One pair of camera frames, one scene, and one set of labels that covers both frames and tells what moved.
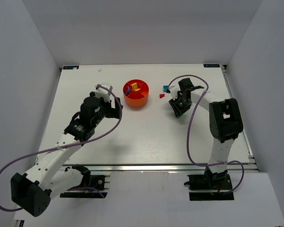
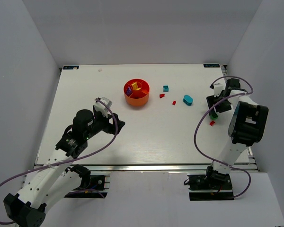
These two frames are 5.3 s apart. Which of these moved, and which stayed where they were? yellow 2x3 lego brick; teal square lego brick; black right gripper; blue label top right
Moved: black right gripper
Stayed: teal square lego brick; blue label top right; yellow 2x3 lego brick
